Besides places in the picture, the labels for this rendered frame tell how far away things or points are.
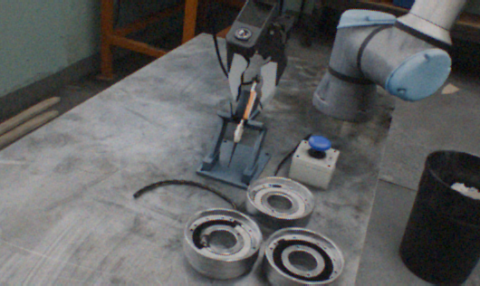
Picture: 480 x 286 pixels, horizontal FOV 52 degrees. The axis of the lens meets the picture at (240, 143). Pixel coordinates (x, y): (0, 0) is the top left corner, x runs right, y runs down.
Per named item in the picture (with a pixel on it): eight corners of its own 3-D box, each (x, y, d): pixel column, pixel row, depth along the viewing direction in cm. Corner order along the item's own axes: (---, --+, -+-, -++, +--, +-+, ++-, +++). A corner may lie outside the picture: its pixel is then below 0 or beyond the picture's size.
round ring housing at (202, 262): (234, 296, 61) (238, 272, 59) (166, 259, 65) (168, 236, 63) (270, 250, 70) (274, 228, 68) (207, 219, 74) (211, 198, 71)
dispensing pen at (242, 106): (216, 163, 81) (247, 69, 83) (223, 165, 86) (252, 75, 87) (229, 166, 81) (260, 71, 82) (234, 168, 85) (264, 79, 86)
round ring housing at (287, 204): (314, 242, 73) (321, 221, 71) (244, 236, 71) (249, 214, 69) (303, 199, 82) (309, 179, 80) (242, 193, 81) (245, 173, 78)
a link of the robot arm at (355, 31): (359, 57, 119) (374, 2, 112) (395, 81, 109) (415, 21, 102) (318, 59, 113) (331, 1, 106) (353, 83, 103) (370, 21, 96)
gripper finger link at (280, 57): (287, 84, 81) (288, 32, 77) (284, 87, 80) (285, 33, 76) (260, 81, 83) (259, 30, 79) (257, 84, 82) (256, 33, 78)
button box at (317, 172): (326, 191, 85) (332, 167, 82) (287, 177, 86) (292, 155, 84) (335, 168, 92) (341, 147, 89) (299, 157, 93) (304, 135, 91)
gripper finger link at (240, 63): (245, 92, 90) (263, 48, 85) (235, 104, 85) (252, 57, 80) (231, 85, 90) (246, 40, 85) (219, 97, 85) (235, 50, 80)
